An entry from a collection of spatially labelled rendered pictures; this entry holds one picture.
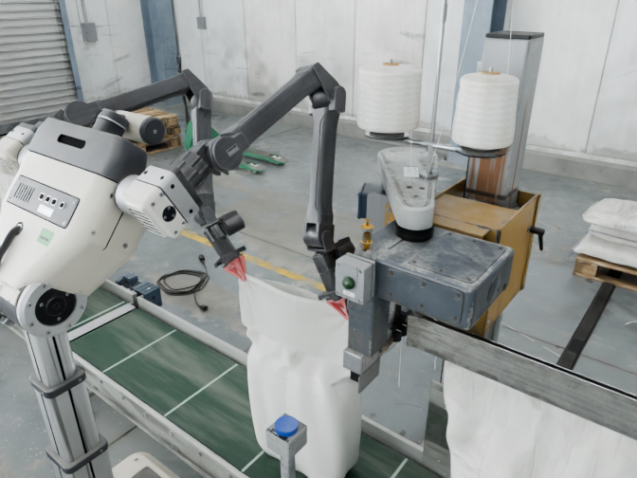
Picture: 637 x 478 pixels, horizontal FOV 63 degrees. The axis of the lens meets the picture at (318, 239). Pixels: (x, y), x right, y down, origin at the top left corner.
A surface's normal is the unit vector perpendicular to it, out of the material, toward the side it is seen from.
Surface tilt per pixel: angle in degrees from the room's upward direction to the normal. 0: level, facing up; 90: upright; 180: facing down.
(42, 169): 50
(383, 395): 0
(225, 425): 0
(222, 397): 0
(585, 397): 90
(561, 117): 90
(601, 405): 90
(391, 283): 90
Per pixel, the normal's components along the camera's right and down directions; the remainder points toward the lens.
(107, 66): 0.80, 0.26
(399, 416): 0.00, -0.90
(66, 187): -0.47, -0.32
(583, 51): -0.61, 0.34
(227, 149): 0.66, 0.06
